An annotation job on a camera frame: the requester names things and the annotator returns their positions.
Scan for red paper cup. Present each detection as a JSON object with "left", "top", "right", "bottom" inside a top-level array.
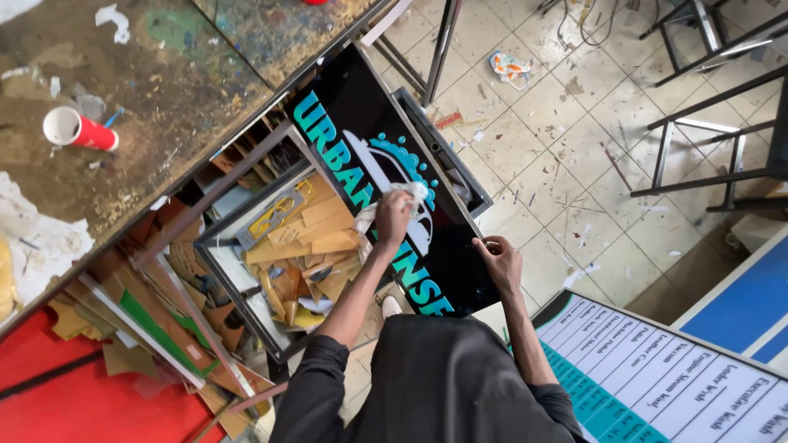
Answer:
[{"left": 42, "top": 106, "right": 120, "bottom": 153}]

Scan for black cables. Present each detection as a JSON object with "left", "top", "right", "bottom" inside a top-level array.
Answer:
[{"left": 538, "top": 0, "right": 624, "bottom": 49}]

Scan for white plastic container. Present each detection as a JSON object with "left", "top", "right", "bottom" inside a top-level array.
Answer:
[{"left": 726, "top": 213, "right": 788, "bottom": 254}]

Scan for pile of yellow brown offcuts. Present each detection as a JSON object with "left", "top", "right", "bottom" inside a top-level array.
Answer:
[{"left": 237, "top": 175, "right": 370, "bottom": 330}]

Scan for heap of scrap sheets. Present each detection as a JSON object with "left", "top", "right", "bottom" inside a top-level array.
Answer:
[{"left": 46, "top": 111, "right": 293, "bottom": 441}]

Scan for person's right hand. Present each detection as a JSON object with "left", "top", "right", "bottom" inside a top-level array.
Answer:
[{"left": 472, "top": 235, "right": 523, "bottom": 297}]

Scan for black metal table legs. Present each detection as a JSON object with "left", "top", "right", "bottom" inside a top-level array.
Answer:
[{"left": 360, "top": 0, "right": 464, "bottom": 109}]

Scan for black metal stand frame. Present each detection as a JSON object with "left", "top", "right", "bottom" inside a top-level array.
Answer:
[
  {"left": 639, "top": 0, "right": 788, "bottom": 87},
  {"left": 630, "top": 64, "right": 788, "bottom": 214}
]

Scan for black metal box frame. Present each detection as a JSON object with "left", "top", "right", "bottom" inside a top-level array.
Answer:
[{"left": 392, "top": 86, "right": 495, "bottom": 218}]

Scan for person's black clothing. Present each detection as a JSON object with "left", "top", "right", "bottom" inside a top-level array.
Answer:
[{"left": 269, "top": 314, "right": 587, "bottom": 443}]

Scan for torn white paper scrap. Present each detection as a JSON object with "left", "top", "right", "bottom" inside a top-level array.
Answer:
[{"left": 95, "top": 4, "right": 131, "bottom": 45}]

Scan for person's left hand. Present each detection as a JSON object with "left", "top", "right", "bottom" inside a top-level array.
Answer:
[{"left": 373, "top": 188, "right": 418, "bottom": 250}]

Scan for red sheet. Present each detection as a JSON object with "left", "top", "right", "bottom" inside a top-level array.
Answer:
[{"left": 0, "top": 304, "right": 226, "bottom": 443}]

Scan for white list board teal column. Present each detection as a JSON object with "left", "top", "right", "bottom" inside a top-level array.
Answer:
[{"left": 532, "top": 290, "right": 788, "bottom": 443}]

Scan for white cleaning cloth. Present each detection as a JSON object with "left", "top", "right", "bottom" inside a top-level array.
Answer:
[{"left": 353, "top": 181, "right": 431, "bottom": 248}]

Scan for crumpled orange white wrapper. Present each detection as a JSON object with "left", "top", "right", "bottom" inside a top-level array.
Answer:
[{"left": 489, "top": 50, "right": 534, "bottom": 92}]

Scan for black sign board teal lettering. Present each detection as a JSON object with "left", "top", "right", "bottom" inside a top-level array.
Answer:
[{"left": 284, "top": 42, "right": 501, "bottom": 318}]

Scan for blue and white board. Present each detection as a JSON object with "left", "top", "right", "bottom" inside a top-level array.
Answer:
[{"left": 671, "top": 224, "right": 788, "bottom": 371}]

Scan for heap of white paper scraps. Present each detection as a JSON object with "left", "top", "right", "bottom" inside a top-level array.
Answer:
[{"left": 0, "top": 170, "right": 97, "bottom": 322}]

